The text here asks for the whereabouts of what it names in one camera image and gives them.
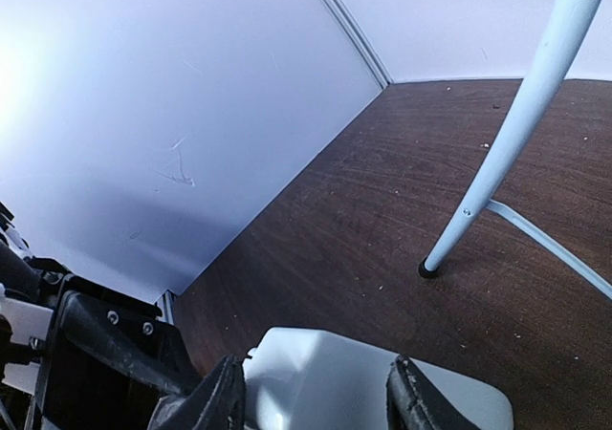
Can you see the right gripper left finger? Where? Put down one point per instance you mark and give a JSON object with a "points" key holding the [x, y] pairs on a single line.
{"points": [[217, 402]]}

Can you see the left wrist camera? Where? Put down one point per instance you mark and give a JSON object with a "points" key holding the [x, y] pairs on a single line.
{"points": [[25, 321]]}

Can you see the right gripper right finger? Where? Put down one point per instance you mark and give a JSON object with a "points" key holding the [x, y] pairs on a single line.
{"points": [[413, 402]]}

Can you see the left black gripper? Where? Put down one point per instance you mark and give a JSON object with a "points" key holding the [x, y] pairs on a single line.
{"points": [[108, 357]]}

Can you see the white folding music stand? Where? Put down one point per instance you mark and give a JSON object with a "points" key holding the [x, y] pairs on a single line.
{"points": [[558, 47]]}

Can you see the white wedge-shaped holder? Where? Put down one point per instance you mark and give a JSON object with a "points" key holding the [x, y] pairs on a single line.
{"points": [[313, 379]]}

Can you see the left aluminium corner post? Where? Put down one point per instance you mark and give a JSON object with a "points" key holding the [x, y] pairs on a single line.
{"points": [[359, 41]]}

